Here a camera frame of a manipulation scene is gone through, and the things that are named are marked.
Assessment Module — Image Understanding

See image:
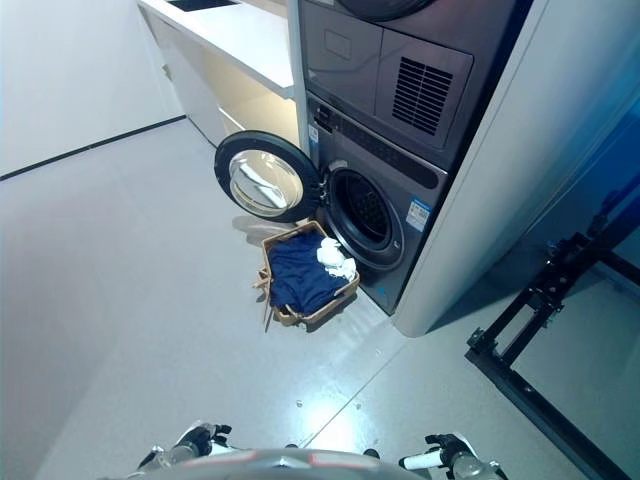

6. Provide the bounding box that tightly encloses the blue energy label sticker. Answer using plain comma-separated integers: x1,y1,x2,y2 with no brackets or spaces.
405,198,433,227

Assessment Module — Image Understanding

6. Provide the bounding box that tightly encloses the navy blue garment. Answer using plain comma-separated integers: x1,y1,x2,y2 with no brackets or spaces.
268,233,352,314

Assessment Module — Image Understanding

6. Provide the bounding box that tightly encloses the woven wicker laundry basket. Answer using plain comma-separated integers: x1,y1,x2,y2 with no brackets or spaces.
256,222,362,333

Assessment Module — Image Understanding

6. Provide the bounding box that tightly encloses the black inset cooktop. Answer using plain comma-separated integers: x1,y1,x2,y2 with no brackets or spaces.
167,0,237,13

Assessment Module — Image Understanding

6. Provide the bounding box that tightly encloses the black metal frame stand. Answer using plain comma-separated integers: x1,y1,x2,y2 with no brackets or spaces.
464,189,640,480

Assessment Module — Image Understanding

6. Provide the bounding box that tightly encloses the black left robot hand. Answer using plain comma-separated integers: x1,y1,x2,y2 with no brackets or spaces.
172,421,234,458

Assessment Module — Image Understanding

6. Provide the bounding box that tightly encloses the tall white appliance enclosure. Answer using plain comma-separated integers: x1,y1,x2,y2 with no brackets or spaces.
392,0,640,340

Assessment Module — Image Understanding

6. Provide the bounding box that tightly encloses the white counter cabinet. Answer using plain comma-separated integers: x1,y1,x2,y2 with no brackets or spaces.
137,0,297,147

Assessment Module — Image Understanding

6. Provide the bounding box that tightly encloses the grey robot torso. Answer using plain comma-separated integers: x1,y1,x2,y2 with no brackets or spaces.
134,447,481,480

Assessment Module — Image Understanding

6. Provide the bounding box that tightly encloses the dark grey stacked dryer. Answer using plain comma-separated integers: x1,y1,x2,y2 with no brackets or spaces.
298,0,535,174

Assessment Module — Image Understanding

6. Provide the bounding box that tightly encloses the round glass washer door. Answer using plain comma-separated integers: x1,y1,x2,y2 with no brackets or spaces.
214,130,327,225

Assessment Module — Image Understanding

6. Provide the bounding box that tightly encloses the white garment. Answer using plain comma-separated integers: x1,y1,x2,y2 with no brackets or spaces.
315,237,359,282

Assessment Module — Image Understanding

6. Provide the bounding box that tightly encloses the dark grey washing machine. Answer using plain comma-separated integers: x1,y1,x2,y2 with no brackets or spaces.
304,89,451,317

